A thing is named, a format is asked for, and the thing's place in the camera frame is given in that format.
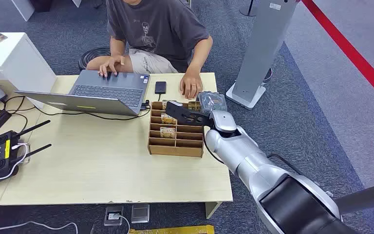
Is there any short white socket cable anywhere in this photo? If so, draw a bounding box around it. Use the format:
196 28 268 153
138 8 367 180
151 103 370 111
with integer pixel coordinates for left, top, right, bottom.
118 214 131 234

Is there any person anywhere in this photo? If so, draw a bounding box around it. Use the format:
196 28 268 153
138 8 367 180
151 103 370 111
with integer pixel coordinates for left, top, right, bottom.
86 0 214 100

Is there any grey tower stand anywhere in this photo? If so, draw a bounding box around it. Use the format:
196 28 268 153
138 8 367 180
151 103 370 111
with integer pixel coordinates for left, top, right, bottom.
225 0 299 111

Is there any dark grey metal bar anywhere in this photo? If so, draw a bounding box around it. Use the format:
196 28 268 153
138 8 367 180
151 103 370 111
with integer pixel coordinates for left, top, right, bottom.
333 179 374 215

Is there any black stand base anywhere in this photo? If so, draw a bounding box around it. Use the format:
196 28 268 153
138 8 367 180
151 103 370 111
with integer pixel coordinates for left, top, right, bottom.
239 0 259 18

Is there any cardboard card organizer box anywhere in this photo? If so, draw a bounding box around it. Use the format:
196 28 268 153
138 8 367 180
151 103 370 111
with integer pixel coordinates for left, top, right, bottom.
147 100 205 158

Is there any clear plastic bag of cards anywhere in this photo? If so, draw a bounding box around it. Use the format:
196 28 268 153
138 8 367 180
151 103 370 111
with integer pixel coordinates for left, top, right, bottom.
197 91 228 116

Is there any white furniture block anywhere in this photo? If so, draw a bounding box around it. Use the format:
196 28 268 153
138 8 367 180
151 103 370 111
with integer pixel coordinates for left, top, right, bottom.
10 0 36 22

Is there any small black device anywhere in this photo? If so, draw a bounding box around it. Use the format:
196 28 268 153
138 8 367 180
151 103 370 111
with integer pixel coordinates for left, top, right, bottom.
154 81 168 95

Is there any desk leg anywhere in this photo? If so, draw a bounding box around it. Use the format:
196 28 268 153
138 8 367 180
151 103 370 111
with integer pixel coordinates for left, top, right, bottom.
205 201 223 220

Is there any yellow bar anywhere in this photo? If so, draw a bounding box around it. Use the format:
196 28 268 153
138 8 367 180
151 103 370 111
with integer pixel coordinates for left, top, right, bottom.
128 224 215 234

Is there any person's right hand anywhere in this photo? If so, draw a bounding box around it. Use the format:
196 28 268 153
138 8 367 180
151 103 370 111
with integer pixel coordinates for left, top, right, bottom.
98 55 126 78

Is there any black looped cable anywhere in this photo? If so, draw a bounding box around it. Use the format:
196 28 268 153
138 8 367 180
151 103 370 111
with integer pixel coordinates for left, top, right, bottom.
0 95 37 134

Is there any black cable on robot arm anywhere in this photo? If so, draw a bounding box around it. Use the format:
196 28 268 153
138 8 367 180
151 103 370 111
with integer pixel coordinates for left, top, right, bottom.
202 128 225 165

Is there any long white floor cable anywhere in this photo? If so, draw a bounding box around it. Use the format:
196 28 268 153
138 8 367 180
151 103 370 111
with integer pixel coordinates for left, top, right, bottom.
0 221 79 234

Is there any black round stool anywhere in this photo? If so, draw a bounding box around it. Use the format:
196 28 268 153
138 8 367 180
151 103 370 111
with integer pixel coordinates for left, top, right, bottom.
78 46 112 71

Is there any grey floor plate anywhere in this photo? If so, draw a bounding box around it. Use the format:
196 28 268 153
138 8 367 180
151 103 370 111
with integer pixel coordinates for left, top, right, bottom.
131 203 150 224

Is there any robot right hand dark grey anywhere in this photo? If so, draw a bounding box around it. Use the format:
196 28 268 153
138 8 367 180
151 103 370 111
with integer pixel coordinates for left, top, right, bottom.
165 100 214 127

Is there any person's left hand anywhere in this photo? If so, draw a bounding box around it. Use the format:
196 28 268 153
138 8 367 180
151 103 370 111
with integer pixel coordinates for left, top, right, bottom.
179 71 204 100

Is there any white cable on controller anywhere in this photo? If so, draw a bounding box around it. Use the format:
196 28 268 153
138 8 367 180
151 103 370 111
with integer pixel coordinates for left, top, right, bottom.
0 143 30 181

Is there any white pedestal cabinet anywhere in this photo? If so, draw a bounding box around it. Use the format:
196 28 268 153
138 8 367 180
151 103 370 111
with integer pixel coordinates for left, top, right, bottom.
0 32 57 110

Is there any floor power socket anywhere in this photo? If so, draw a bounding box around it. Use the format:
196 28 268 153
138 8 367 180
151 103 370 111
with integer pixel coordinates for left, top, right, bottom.
103 205 125 227

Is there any grey laptop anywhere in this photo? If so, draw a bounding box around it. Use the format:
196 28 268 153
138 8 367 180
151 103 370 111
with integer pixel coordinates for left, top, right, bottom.
14 69 151 117

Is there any black laptop power cable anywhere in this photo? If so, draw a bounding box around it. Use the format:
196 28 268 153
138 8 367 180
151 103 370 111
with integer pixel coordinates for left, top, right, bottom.
32 99 152 122

